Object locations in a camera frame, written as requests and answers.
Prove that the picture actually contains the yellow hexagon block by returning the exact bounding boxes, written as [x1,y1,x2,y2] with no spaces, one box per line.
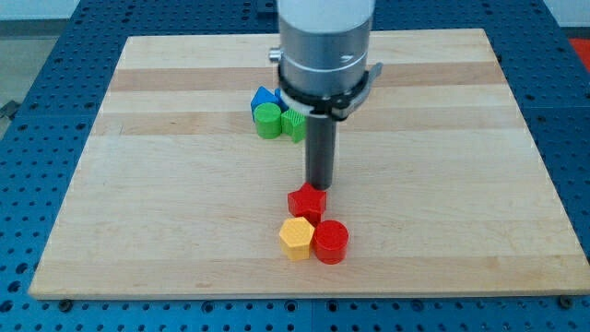
[278,217,315,261]

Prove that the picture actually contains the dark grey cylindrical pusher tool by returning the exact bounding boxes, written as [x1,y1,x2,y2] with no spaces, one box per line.
[305,117,336,190]

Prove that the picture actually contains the light wooden board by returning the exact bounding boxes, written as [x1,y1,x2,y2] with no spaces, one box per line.
[29,29,589,300]

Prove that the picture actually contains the blue triangle block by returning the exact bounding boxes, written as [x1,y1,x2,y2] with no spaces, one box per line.
[250,86,279,121]

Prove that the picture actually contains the red star block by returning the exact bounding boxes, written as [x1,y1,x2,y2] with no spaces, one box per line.
[287,183,327,226]

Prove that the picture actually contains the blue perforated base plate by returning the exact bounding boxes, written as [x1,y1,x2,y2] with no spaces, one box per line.
[1,1,589,331]

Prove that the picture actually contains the green star block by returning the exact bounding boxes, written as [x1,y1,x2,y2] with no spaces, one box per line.
[281,109,306,143]

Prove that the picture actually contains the green cylinder block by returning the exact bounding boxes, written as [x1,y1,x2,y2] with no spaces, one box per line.
[254,102,282,139]

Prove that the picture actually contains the red cylinder block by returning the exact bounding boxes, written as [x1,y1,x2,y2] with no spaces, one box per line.
[313,219,349,265]

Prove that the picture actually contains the blue block behind arm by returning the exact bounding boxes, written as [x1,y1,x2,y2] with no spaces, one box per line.
[274,89,289,113]

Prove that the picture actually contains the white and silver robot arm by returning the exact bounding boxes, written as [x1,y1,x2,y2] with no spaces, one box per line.
[269,0,382,121]

